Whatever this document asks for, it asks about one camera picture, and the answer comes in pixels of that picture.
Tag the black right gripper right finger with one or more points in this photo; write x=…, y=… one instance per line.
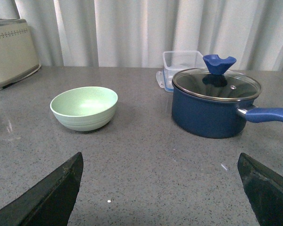
x=264, y=190

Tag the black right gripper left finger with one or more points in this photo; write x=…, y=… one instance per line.
x=49, y=202

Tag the light green bowl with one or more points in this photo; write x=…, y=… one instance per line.
x=85, y=108

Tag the dark blue saucepan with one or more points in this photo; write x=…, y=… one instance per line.
x=218, y=119

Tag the glass pot lid blue knob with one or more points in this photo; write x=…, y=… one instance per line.
x=216, y=82

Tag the cream two-slot toaster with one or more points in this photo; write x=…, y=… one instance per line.
x=18, y=56

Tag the white pleated curtain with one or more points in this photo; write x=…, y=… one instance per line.
x=135, y=33

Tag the clear plastic food container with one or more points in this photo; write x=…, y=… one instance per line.
x=175, y=61

